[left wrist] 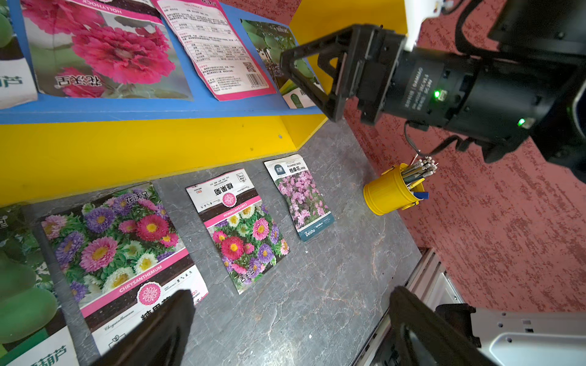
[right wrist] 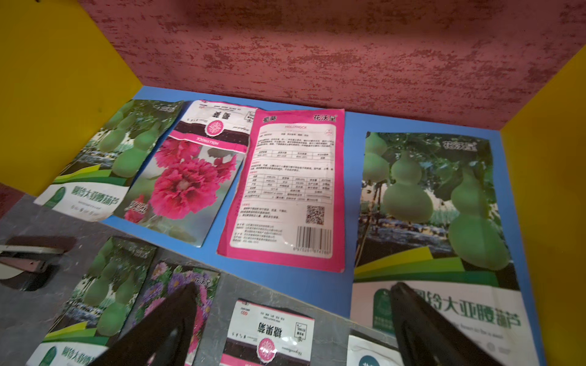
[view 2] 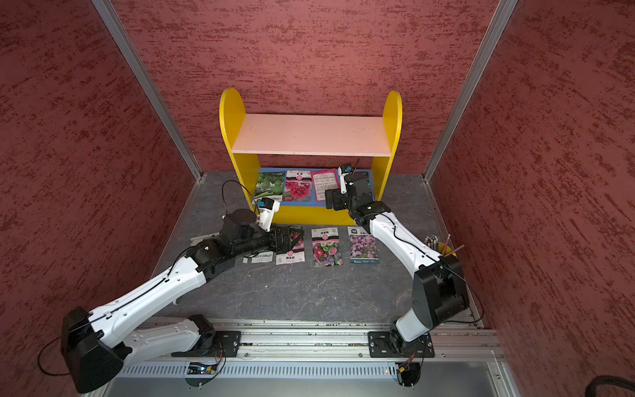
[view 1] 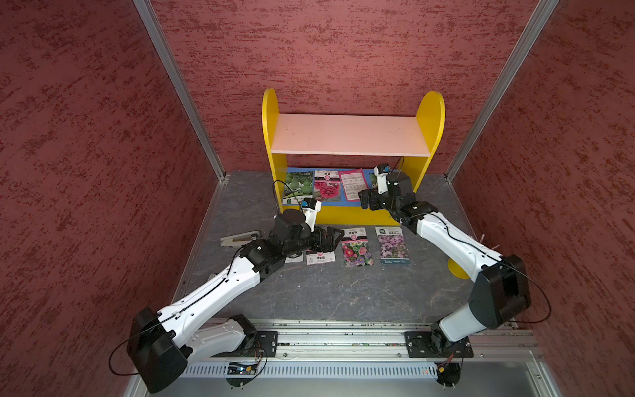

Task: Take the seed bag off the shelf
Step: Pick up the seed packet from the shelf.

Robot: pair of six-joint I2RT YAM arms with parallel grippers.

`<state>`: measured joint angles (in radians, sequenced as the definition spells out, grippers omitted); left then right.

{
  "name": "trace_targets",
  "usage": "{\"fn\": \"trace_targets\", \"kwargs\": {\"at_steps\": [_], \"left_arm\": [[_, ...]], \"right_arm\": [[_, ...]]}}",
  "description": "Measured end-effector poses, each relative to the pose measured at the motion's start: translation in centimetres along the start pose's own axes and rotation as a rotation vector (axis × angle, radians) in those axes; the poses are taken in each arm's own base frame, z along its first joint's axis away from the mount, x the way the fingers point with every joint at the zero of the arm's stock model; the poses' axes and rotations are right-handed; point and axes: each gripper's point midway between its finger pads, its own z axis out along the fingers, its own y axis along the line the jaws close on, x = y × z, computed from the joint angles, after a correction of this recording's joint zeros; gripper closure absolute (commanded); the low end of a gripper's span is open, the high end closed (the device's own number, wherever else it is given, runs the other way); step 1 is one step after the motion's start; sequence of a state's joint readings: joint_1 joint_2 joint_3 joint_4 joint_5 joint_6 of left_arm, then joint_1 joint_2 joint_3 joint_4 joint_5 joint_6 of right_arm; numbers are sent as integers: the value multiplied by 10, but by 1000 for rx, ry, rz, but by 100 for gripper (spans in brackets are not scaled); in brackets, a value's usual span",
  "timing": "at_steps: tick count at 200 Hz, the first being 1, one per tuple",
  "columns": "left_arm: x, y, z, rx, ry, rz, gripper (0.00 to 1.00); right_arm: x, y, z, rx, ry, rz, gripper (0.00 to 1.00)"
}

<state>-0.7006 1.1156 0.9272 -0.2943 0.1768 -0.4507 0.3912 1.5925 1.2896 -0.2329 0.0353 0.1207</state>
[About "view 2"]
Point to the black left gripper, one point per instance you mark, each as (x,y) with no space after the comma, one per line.
(275,246)

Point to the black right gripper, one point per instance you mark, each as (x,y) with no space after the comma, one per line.
(338,199)

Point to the aster seed bag top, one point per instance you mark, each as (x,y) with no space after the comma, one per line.
(290,257)

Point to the pink flower seed bag top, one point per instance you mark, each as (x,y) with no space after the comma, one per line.
(326,247)

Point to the pink flower seed bag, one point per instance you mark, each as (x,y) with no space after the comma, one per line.
(326,247)
(298,186)

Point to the green gourd seed bag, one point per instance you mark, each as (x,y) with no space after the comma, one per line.
(261,257)

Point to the purple flower seed bag top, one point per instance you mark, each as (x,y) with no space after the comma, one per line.
(363,247)

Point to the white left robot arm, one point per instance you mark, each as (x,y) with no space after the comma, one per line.
(97,344)

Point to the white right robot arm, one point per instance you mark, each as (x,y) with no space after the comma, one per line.
(439,291)

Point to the pink back-side seed bag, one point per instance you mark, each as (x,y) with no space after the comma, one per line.
(324,180)

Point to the pink flower seed bag lower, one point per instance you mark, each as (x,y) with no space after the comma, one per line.
(298,186)

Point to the green seed bag lower left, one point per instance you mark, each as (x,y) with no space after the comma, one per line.
(270,184)

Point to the yellow shelf unit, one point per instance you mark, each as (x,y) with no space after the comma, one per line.
(247,136)

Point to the white stapler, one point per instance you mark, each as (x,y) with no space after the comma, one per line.
(198,239)

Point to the yellow pen cup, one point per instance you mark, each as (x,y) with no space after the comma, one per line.
(444,247)

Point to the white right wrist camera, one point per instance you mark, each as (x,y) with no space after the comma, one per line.
(345,173)

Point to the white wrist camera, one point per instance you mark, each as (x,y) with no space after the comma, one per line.
(345,173)
(266,209)

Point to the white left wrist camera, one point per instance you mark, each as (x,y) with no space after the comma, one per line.
(266,209)

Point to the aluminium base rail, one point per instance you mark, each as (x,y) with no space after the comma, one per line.
(284,358)

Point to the aluminium corner post right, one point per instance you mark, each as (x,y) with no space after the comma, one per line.
(494,31)

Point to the aluminium corner post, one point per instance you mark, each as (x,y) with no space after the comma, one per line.
(114,25)
(494,31)

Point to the aluminium corner post left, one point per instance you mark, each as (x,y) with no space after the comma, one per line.
(114,25)

